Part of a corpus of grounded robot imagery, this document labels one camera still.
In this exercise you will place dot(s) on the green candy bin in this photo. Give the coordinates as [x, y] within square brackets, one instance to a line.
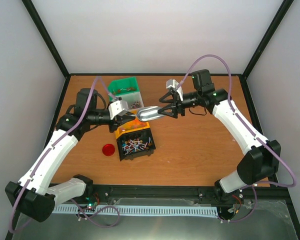
[123, 86]

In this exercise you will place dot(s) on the black enclosure frame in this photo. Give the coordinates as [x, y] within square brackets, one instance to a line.
[278, 17]

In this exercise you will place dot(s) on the yellow candy bin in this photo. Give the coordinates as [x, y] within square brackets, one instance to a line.
[131, 126]

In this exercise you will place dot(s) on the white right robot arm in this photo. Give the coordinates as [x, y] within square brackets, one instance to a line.
[258, 161]

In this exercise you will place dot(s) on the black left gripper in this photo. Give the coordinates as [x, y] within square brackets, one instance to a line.
[118, 120]

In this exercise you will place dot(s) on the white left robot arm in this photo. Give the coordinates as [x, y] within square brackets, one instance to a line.
[32, 194]

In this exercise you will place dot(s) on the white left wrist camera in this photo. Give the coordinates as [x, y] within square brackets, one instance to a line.
[118, 108]

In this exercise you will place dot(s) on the red jar lid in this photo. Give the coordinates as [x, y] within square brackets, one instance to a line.
[108, 149]

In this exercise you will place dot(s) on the silver metal scoop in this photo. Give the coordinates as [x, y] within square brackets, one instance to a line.
[149, 113]

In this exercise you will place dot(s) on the light blue cable duct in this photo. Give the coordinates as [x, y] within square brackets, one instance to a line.
[153, 211]

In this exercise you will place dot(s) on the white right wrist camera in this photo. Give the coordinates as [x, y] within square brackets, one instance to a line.
[172, 83]

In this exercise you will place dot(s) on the black candy bin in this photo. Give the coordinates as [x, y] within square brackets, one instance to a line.
[135, 144]

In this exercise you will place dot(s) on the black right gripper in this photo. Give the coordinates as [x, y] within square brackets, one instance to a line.
[176, 101]

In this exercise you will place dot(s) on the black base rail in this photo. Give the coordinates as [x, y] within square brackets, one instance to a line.
[199, 194]

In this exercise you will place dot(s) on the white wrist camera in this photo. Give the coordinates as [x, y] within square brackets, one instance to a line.
[118, 108]
[172, 83]

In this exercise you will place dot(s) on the white candy bin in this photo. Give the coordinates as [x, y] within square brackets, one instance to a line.
[134, 99]

